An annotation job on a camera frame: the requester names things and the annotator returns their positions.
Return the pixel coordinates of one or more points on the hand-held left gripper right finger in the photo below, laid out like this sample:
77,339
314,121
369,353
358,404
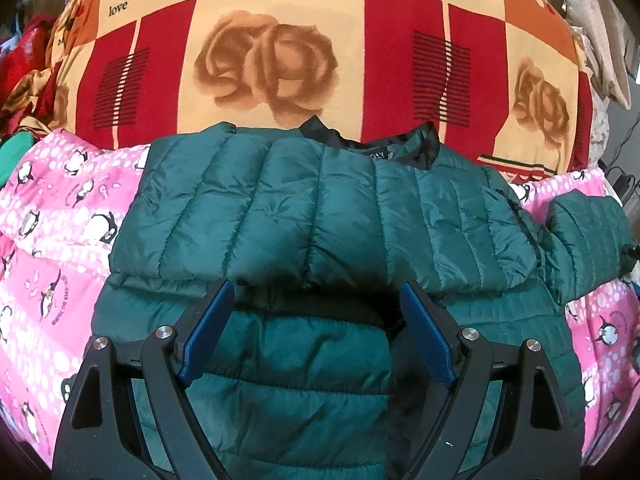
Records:
429,331

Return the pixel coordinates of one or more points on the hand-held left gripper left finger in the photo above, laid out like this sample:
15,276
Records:
207,327

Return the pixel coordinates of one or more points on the green puffer jacket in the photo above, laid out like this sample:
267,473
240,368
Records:
320,220

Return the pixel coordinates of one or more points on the pink penguin print blanket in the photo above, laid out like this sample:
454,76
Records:
55,230

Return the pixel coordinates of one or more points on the green cloth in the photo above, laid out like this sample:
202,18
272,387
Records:
11,152

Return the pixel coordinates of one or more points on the red orange rose print blanket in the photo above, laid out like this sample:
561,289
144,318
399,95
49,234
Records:
320,55

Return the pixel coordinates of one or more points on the red cloth pile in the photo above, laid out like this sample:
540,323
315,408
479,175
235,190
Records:
22,75

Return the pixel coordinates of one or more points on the beige cushion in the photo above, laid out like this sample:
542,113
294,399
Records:
597,25

